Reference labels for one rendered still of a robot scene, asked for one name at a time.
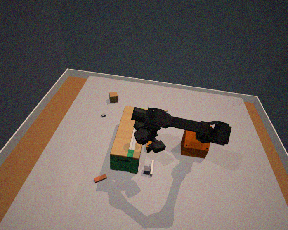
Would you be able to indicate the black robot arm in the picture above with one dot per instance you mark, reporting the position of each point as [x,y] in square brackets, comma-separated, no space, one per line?
[156,118]

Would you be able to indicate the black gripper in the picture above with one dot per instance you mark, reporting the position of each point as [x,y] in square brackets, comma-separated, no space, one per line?
[156,145]

